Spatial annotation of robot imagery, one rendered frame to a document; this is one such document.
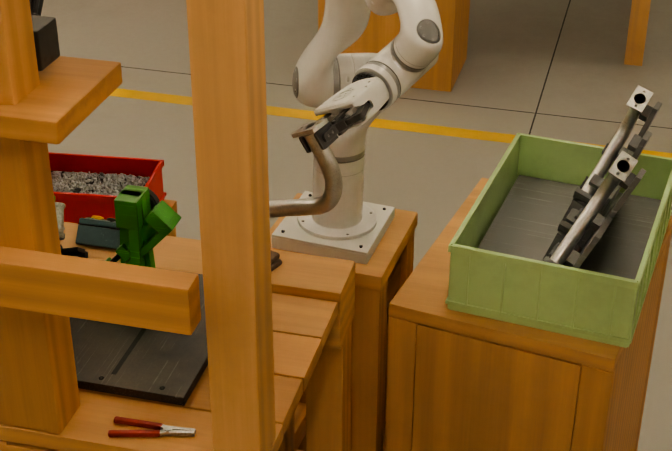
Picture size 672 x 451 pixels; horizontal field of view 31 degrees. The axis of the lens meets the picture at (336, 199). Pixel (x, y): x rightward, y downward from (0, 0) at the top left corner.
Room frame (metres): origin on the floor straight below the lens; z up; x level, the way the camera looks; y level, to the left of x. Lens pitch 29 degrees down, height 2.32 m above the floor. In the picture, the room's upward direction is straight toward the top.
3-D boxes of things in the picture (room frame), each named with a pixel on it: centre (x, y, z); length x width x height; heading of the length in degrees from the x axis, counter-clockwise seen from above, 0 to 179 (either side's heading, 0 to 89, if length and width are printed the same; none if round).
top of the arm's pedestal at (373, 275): (2.50, 0.00, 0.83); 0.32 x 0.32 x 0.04; 72
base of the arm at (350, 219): (2.50, -0.01, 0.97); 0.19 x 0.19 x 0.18
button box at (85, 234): (2.38, 0.51, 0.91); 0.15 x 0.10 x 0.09; 76
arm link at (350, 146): (2.51, -0.04, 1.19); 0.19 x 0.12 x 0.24; 100
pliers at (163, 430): (1.73, 0.33, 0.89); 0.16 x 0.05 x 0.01; 84
